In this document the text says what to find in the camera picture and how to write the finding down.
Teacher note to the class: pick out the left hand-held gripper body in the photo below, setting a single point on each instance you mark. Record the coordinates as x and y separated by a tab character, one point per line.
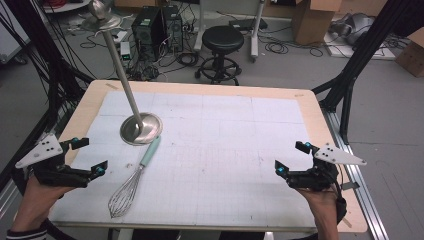
39	150

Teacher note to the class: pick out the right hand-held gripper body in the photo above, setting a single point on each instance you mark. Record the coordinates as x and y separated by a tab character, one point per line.
333	156

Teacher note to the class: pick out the metal utensil stand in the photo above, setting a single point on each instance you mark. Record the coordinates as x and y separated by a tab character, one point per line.
124	78

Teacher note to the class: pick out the person's right hand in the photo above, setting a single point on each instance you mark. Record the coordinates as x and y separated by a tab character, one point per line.
323	205

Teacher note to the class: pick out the person's left hand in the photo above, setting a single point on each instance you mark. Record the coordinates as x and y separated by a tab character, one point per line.
35	203

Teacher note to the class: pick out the grey tape piece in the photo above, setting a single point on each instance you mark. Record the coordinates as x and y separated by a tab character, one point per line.
350	186

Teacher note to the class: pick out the white grid mat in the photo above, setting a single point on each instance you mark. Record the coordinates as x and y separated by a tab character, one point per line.
216	160

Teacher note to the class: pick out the small white device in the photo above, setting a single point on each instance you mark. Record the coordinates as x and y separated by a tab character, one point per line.
125	50

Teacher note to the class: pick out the white floor board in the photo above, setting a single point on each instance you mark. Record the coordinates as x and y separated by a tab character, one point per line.
383	53

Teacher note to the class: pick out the tall cardboard box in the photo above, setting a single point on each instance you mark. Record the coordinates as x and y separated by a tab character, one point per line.
310	23

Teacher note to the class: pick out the low cardboard box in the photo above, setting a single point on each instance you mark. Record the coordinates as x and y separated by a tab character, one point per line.
411	56

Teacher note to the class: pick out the grey bag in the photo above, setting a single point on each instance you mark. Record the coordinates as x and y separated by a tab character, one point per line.
355	28

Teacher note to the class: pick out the large black computer tower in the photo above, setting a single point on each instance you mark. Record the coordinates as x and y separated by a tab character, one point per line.
146	33

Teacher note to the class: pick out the black round stool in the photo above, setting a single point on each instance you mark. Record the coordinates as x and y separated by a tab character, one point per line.
222	39

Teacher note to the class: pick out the flat black device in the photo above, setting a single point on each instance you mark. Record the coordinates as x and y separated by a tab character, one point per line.
245	24

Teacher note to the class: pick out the round white table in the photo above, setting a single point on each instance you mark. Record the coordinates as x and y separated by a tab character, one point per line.
66	6

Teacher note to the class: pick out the small black computer tower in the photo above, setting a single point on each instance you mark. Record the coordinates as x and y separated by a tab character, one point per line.
173	28

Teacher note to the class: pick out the aluminium rail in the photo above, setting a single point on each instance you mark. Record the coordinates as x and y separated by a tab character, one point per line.
358	180
6	200

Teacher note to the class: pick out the black frame stand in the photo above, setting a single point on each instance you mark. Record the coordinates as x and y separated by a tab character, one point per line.
50	53
360	56

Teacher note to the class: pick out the white stand frame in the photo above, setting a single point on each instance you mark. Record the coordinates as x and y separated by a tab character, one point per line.
256	30

